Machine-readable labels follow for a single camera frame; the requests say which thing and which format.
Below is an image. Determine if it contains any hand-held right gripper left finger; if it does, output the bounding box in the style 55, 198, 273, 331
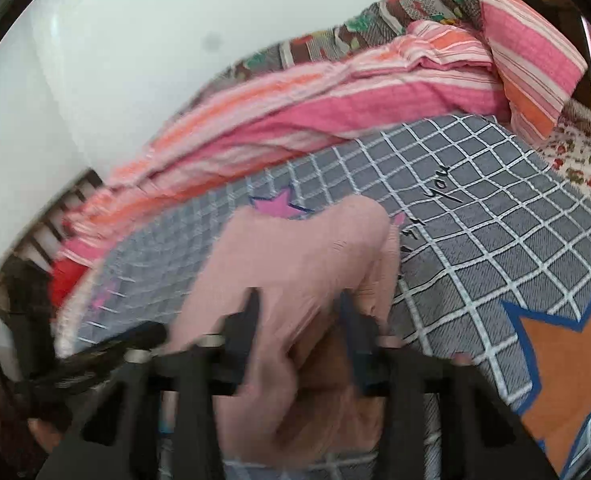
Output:
36, 289, 262, 480

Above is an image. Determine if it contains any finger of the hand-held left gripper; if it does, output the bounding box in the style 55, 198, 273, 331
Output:
58, 321, 169, 392

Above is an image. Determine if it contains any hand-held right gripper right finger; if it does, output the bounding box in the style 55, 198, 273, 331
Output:
339, 294, 559, 480

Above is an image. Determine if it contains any pink knit garment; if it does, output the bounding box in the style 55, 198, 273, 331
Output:
166, 195, 406, 466

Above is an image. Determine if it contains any person's left hand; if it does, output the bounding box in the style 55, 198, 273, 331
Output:
27, 416, 71, 456

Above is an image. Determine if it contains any red pillow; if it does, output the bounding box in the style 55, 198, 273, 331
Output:
50, 255, 94, 306

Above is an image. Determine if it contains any dark wooden headboard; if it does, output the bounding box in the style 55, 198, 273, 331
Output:
0, 167, 106, 311

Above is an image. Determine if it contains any grey checked star blanket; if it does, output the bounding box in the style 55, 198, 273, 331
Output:
56, 115, 591, 480

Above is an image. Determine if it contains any pink striped quilt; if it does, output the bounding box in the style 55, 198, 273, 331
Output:
58, 0, 589, 266

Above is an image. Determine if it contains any floral bedsheet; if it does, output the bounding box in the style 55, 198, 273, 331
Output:
538, 100, 591, 216

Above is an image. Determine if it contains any brown green patterned blanket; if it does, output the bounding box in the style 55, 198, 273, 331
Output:
216, 0, 491, 83

